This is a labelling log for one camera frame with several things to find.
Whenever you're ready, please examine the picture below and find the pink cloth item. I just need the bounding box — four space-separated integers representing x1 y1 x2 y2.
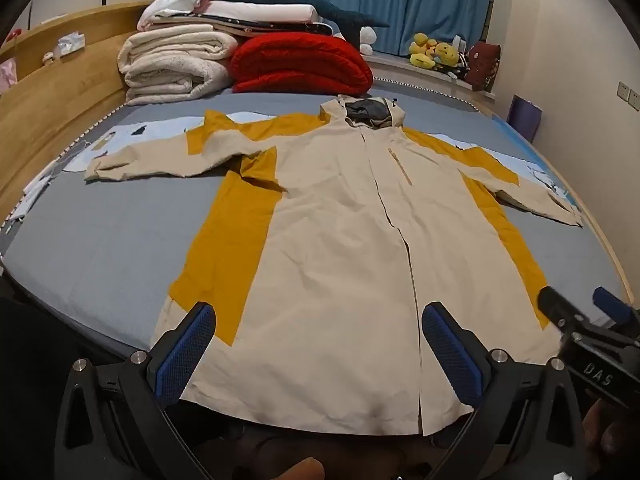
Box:
0 57 19 94

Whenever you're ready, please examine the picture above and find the dark teal plush shark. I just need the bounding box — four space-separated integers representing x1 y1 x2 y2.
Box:
215 0 392 47

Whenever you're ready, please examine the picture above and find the dark patterned folded cloth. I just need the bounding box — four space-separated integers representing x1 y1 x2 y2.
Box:
150 15 335 40

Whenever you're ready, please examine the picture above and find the white and pink folded cloth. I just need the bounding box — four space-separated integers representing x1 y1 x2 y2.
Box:
136 0 222 32

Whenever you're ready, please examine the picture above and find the dark red cushion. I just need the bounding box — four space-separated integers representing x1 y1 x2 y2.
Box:
466 41 502 93

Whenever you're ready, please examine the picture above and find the white window sill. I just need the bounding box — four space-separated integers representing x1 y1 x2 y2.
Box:
364 52 497 98

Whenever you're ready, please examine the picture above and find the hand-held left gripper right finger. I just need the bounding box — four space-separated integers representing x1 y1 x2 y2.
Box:
421 301 588 480

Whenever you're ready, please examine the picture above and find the wooden bed frame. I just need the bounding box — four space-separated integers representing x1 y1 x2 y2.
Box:
0 1 633 306

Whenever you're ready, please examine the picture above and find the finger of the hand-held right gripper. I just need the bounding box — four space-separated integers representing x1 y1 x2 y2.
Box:
592 287 637 327
537 286 587 333

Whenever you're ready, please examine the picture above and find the white folded fleece blanket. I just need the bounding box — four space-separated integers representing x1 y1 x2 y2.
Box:
117 24 240 106

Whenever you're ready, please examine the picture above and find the grey printed bed sheet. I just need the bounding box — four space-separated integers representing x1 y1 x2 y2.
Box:
0 77 626 361

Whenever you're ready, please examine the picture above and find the beige and mustard hooded jacket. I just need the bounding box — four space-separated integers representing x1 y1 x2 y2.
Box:
82 94 585 437

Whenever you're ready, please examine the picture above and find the person's right hand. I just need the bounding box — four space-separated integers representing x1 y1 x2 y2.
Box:
582 400 640 463

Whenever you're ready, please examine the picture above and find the tissue packet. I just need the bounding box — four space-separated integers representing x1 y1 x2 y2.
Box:
52 32 87 59

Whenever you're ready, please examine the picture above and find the white folded sheet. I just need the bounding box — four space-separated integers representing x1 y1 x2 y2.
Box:
199 1 321 27

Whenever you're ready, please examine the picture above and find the white plush toy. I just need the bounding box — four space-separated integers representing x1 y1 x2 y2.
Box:
358 25 379 57

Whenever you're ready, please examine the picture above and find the red folded blanket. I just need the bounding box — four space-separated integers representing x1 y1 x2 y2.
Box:
230 32 375 97

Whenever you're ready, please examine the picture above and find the yellow plush toy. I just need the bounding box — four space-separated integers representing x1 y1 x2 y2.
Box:
408 32 442 69
433 41 462 69

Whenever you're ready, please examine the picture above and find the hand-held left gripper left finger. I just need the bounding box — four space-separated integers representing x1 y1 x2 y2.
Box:
54 301 217 480

